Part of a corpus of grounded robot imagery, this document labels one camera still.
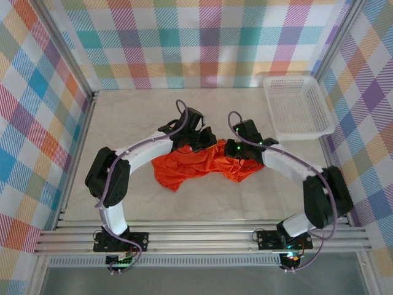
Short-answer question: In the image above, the orange t-shirt with cartoon print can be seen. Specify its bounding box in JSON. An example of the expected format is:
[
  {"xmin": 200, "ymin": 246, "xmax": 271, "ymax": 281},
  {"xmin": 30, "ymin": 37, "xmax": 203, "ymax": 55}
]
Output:
[{"xmin": 152, "ymin": 138, "xmax": 265, "ymax": 193}]

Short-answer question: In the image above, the white plastic basket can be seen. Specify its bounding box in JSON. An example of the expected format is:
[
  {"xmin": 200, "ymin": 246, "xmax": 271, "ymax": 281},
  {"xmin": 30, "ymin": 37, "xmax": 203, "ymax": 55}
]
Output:
[{"xmin": 263, "ymin": 76, "xmax": 336, "ymax": 141}]

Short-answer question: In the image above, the small black circuit board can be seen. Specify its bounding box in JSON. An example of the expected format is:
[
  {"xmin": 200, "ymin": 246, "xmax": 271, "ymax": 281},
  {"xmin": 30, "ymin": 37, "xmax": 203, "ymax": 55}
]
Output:
[
  {"xmin": 106, "ymin": 252, "xmax": 136, "ymax": 267},
  {"xmin": 281, "ymin": 251, "xmax": 303, "ymax": 269}
]

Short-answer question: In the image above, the grey metal panel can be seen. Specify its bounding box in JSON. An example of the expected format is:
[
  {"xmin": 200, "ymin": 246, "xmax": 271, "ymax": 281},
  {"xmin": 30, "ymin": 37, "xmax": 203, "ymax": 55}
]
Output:
[{"xmin": 39, "ymin": 266, "xmax": 369, "ymax": 295}]

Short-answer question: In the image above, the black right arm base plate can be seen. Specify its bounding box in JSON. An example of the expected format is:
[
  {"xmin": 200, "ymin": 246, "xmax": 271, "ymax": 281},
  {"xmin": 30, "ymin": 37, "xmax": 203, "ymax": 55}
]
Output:
[{"xmin": 256, "ymin": 229, "xmax": 314, "ymax": 251}]

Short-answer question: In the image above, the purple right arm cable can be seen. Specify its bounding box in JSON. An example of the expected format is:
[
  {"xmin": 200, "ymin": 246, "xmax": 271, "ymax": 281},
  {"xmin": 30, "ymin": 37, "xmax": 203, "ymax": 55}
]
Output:
[{"xmin": 227, "ymin": 110, "xmax": 340, "ymax": 273}]

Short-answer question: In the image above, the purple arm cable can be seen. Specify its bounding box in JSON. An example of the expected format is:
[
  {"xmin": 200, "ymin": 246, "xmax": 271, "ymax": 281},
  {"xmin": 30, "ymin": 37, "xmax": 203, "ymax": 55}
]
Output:
[
  {"xmin": 227, "ymin": 110, "xmax": 340, "ymax": 273},
  {"xmin": 96, "ymin": 98, "xmax": 190, "ymax": 275}
]

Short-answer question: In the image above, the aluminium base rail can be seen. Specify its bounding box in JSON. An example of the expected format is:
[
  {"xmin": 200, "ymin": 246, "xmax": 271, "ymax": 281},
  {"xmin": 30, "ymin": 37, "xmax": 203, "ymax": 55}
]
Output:
[{"xmin": 33, "ymin": 218, "xmax": 373, "ymax": 256}]

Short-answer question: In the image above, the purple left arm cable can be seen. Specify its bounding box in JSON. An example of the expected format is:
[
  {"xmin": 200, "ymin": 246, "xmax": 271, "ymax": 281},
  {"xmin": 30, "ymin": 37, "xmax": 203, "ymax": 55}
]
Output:
[{"xmin": 96, "ymin": 98, "xmax": 190, "ymax": 275}]

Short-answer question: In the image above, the grey slotted cable duct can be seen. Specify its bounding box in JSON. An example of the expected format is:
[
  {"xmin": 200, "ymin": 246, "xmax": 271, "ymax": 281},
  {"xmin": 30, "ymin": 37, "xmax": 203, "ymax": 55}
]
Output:
[{"xmin": 49, "ymin": 256, "xmax": 283, "ymax": 269}]

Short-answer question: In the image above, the aluminium frame post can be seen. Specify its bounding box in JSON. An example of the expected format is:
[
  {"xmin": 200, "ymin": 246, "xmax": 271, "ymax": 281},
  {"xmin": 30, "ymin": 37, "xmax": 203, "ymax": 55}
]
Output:
[
  {"xmin": 311, "ymin": 0, "xmax": 371, "ymax": 85},
  {"xmin": 30, "ymin": 0, "xmax": 99, "ymax": 104}
]

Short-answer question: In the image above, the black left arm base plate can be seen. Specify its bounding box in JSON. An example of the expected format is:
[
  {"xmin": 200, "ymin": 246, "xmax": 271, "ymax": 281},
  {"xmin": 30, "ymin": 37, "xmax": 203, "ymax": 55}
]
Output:
[{"xmin": 93, "ymin": 232, "xmax": 150, "ymax": 253}]

